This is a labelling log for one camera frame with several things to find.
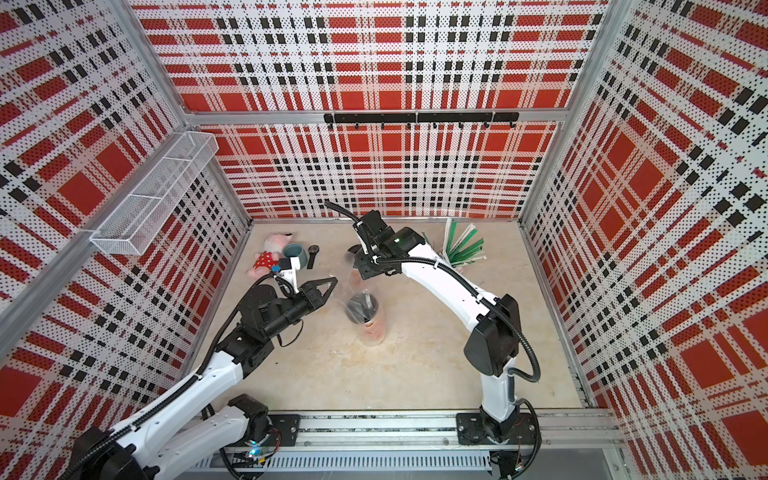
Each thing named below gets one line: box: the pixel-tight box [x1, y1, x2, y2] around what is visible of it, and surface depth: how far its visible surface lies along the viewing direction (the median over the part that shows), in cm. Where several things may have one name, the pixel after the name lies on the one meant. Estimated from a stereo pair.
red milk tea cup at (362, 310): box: [345, 292, 386, 347], surface depth 76 cm
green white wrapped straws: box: [443, 218, 487, 267], surface depth 95 cm
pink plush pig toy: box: [246, 233, 292, 279], surface depth 105 cm
